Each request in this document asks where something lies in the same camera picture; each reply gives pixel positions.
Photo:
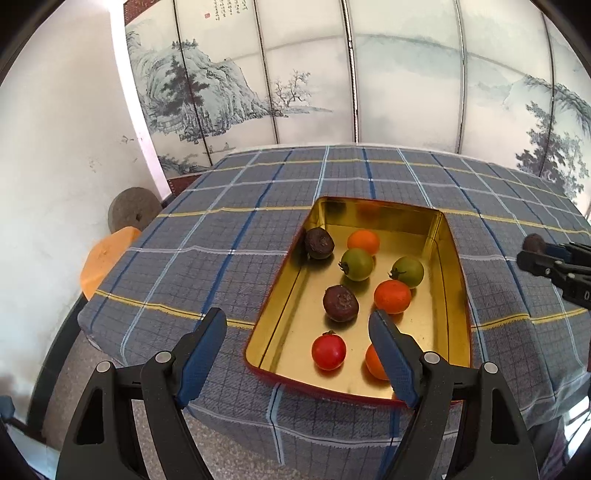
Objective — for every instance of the landscape painting folding screen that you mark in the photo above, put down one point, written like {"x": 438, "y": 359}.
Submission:
{"x": 314, "y": 69}

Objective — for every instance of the blue plaid tablecloth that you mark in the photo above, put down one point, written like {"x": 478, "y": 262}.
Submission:
{"x": 207, "y": 240}

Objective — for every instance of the small dark purple fruit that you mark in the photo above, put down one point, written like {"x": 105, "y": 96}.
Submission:
{"x": 535, "y": 242}

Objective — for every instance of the large orange tangerine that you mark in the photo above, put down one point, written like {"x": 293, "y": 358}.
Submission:
{"x": 392, "y": 297}

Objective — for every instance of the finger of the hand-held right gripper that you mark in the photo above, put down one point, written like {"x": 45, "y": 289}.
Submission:
{"x": 538, "y": 263}
{"x": 558, "y": 251}

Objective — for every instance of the round grey millstone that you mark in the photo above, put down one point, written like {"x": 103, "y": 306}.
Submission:
{"x": 127, "y": 210}

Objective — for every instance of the wrinkled dark purple passion fruit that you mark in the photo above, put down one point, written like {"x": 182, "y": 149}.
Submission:
{"x": 340, "y": 302}
{"x": 318, "y": 243}

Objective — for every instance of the red tomato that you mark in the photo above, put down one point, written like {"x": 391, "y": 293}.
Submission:
{"x": 328, "y": 351}

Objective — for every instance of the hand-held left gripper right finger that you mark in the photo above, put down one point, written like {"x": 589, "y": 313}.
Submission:
{"x": 390, "y": 355}

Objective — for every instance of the orange plastic stool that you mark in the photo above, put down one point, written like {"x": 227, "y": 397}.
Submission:
{"x": 101, "y": 263}

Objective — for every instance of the small orange tangerine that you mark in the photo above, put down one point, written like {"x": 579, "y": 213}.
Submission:
{"x": 363, "y": 242}
{"x": 374, "y": 363}

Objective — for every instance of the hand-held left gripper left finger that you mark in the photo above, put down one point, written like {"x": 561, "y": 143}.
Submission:
{"x": 203, "y": 355}

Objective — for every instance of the dark board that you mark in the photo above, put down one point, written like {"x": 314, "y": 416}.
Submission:
{"x": 51, "y": 369}

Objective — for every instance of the green round fruit with stem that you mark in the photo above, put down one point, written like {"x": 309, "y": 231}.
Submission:
{"x": 407, "y": 272}
{"x": 357, "y": 264}

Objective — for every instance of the gold rectangular metal tin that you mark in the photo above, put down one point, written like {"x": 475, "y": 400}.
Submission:
{"x": 295, "y": 341}

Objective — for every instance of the small blue object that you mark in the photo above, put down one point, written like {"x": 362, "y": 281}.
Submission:
{"x": 7, "y": 406}

